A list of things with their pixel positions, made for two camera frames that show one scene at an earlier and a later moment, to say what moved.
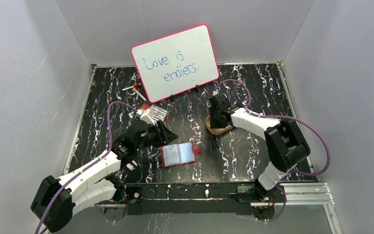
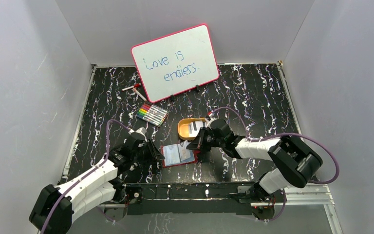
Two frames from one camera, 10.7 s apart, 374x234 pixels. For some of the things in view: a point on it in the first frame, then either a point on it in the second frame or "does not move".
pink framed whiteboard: [173, 63] does not move
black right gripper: [213, 124] → [198, 144]
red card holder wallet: [179, 154] does not move
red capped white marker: [137, 85] does not move
